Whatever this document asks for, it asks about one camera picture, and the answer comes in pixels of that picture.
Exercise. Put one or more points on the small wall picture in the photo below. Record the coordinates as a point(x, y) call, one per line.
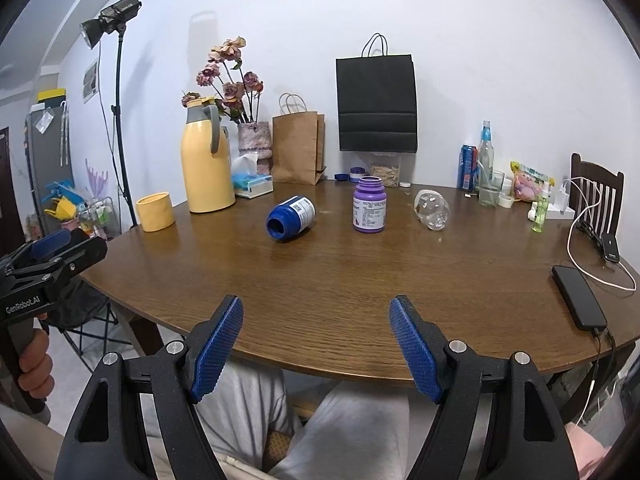
point(90, 82)

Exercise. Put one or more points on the person's left hand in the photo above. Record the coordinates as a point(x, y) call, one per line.
point(35, 366)

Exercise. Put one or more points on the yellow cup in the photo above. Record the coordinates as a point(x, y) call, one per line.
point(155, 212)

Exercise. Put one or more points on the small black device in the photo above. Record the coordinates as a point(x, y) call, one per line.
point(610, 248)

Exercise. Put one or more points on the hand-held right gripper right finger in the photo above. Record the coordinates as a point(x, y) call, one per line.
point(416, 352)

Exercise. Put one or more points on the purple branch decoration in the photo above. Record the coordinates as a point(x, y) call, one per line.
point(96, 180)

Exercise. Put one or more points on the pink cloth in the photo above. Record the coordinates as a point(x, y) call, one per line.
point(587, 452)

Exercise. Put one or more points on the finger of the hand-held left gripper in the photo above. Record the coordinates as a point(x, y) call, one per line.
point(82, 254)
point(52, 245)

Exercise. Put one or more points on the white charger plug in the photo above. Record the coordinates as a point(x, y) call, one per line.
point(563, 195)

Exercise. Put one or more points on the yellow flat box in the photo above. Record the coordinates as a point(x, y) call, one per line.
point(51, 95)

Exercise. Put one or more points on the clear drinking glass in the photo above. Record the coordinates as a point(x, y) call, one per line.
point(491, 190)

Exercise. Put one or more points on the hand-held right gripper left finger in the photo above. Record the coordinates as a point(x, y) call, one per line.
point(217, 350)

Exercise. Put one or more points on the black paper bag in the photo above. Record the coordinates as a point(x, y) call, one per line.
point(377, 105)

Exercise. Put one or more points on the black smartphone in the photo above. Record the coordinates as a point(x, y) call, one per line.
point(580, 297)

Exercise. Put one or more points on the blue bottle lid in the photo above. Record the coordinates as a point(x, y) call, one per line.
point(341, 177)

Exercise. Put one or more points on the small purple jar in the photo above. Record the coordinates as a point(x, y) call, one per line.
point(357, 172)

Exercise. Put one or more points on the black folding chair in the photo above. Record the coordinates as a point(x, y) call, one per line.
point(80, 310)

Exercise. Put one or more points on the dark wooden door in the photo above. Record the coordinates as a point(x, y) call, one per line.
point(9, 195)

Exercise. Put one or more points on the clear glass bottle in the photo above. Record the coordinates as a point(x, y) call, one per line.
point(485, 150)

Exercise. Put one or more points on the yellow thermos jug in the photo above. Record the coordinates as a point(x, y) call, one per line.
point(206, 170)

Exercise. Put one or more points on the grey refrigerator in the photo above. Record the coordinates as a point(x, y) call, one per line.
point(47, 160)

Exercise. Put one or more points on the black studio light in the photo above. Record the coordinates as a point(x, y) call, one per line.
point(107, 17)

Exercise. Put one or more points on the purple plastic bottle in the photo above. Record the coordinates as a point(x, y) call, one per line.
point(370, 210)

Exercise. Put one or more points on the white tape roll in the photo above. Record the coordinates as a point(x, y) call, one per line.
point(505, 201)

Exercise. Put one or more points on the brown paper bag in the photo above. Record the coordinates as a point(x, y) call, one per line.
point(297, 147)

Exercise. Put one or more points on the dark wooden chair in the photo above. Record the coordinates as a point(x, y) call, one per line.
point(582, 172)

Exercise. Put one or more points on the dried pink flowers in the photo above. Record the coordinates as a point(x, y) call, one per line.
point(232, 87)

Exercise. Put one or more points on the blue soda can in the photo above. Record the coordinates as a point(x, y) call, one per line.
point(467, 167)

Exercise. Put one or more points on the clear snack container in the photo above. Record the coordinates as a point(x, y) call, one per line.
point(385, 170)

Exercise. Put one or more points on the blue and yellow toy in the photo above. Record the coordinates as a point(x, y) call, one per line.
point(62, 207)

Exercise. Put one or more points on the colourful snack bag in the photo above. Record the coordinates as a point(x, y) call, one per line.
point(527, 182)

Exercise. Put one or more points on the blue plastic bottle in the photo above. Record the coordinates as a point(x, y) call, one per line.
point(295, 217)

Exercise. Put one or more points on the black light stand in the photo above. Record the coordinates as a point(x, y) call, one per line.
point(120, 125)

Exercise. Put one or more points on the white power strip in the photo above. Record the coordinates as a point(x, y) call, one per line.
point(562, 214)

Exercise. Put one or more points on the person's legs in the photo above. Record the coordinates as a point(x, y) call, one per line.
point(360, 435)

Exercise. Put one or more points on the pink fuzzy vase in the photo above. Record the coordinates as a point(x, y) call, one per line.
point(255, 137)

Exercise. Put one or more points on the blue tissue box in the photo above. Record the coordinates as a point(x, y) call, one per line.
point(252, 182)

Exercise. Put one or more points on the green spray bottle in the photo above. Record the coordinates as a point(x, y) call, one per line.
point(539, 215)

